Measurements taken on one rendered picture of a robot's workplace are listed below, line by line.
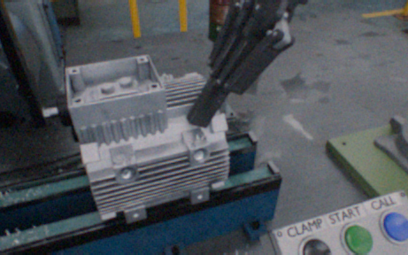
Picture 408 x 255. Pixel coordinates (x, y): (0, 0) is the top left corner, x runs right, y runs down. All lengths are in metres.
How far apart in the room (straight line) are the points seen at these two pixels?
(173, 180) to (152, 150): 0.06
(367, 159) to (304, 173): 0.15
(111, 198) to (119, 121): 0.11
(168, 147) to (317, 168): 0.46
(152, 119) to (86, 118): 0.08
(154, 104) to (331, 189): 0.49
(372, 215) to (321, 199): 0.37
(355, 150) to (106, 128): 0.62
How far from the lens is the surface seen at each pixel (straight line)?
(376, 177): 0.83
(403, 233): 0.43
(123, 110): 0.44
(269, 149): 0.86
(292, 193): 0.77
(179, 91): 0.49
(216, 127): 0.47
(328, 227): 0.39
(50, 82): 0.97
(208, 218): 0.63
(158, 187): 0.49
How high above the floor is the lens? 1.38
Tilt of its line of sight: 40 degrees down
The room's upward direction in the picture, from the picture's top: straight up
